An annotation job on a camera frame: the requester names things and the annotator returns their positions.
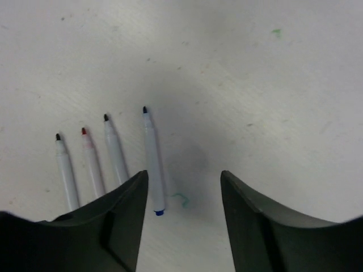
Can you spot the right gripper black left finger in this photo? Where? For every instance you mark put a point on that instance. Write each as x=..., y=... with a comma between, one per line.
x=103, y=235

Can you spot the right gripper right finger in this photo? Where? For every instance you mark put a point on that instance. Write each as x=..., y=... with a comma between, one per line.
x=268, y=236

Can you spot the black capped pen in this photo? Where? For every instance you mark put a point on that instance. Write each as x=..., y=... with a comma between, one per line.
x=66, y=173
x=115, y=151

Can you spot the blue pen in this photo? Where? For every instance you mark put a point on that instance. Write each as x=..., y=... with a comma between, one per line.
x=153, y=164

